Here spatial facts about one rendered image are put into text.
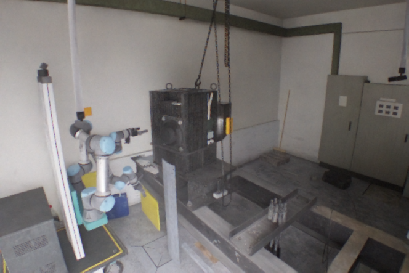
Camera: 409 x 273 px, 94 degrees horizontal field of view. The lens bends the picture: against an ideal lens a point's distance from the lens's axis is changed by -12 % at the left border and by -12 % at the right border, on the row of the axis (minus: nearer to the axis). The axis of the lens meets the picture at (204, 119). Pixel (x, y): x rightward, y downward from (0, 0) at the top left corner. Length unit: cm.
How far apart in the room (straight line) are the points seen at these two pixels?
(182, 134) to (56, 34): 166
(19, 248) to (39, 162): 113
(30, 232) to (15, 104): 131
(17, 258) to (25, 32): 193
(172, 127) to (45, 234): 120
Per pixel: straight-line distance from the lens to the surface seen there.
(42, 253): 196
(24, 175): 284
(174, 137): 185
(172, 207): 200
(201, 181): 185
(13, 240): 187
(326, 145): 444
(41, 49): 264
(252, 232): 174
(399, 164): 421
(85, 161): 230
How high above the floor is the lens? 180
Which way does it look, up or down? 13 degrees down
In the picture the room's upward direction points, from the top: straight up
